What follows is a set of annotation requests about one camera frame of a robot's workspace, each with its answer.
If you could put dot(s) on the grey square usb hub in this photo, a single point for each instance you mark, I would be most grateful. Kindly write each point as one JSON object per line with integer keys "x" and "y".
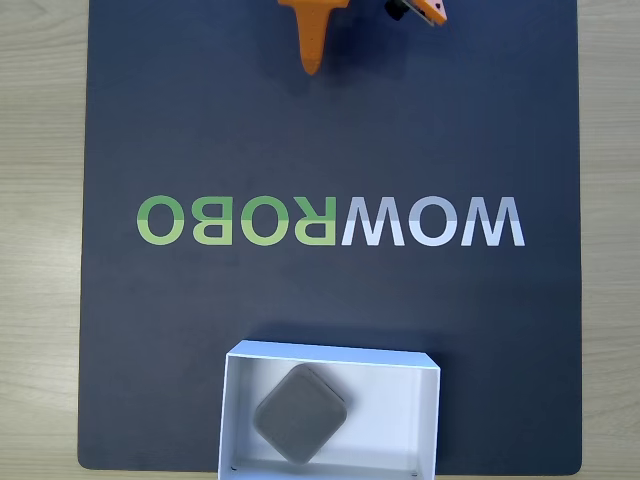
{"x": 300, "y": 415}

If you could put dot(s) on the dark mat with WOWROBO print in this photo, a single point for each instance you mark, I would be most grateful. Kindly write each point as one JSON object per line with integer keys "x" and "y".
{"x": 150, "y": 325}

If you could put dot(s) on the white cardboard box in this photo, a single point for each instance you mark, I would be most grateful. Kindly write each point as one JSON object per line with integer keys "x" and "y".
{"x": 390, "y": 415}

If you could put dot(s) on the orange-mounted camera module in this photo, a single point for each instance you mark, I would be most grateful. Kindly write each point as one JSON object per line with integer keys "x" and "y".
{"x": 427, "y": 9}

